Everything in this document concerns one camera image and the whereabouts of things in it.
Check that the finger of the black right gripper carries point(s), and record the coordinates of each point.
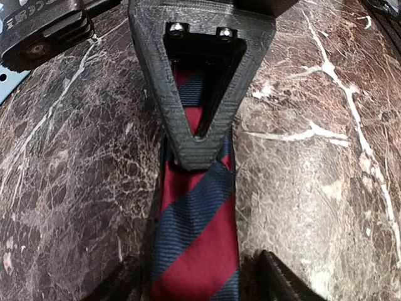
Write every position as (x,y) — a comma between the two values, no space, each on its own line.
(215,39)

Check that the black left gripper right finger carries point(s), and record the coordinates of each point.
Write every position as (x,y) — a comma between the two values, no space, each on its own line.
(276,281)

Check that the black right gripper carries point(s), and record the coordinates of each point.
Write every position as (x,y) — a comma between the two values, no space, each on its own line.
(272,8)

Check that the black front rail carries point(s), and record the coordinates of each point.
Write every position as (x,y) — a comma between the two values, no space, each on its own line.
(386,14)

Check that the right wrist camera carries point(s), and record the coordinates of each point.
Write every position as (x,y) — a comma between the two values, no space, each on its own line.
(33,32)

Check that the red navy striped tie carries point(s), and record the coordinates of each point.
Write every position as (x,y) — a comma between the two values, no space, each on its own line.
(196,254)

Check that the light blue plastic basket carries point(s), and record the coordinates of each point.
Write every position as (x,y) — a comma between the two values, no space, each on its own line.
(10,80)

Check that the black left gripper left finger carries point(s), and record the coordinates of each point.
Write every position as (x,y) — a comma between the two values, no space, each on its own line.
(123,283)

